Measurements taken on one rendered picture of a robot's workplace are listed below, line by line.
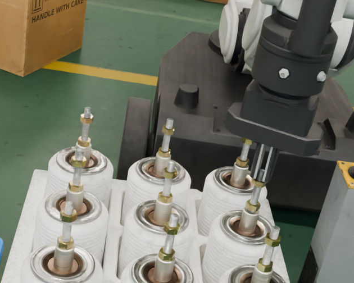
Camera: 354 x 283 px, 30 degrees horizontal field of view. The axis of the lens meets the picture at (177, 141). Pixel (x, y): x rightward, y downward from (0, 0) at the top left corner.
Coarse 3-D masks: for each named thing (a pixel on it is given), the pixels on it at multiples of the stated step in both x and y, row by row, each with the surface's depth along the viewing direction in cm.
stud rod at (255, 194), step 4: (260, 172) 87; (260, 176) 87; (260, 180) 87; (256, 188) 88; (260, 188) 88; (252, 192) 89; (256, 192) 88; (252, 196) 89; (256, 196) 88; (252, 200) 89; (256, 200) 89; (252, 212) 90
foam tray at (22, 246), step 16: (32, 192) 103; (112, 192) 106; (192, 192) 110; (32, 208) 99; (112, 208) 102; (192, 208) 106; (32, 224) 96; (112, 224) 99; (272, 224) 106; (16, 240) 92; (32, 240) 93; (112, 240) 96; (16, 256) 89; (112, 256) 93; (192, 256) 96; (16, 272) 87; (112, 272) 90
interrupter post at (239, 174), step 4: (236, 164) 100; (236, 168) 100; (240, 168) 100; (244, 168) 100; (232, 172) 101; (236, 172) 100; (240, 172) 100; (244, 172) 100; (232, 176) 101; (236, 176) 100; (240, 176) 100; (244, 176) 100; (232, 180) 101; (236, 180) 101; (240, 180) 100; (244, 180) 101; (236, 184) 101; (240, 184) 101
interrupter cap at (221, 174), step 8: (224, 168) 104; (232, 168) 104; (216, 176) 102; (224, 176) 102; (248, 176) 103; (216, 184) 100; (224, 184) 100; (232, 184) 101; (248, 184) 102; (232, 192) 98; (240, 192) 99; (248, 192) 99
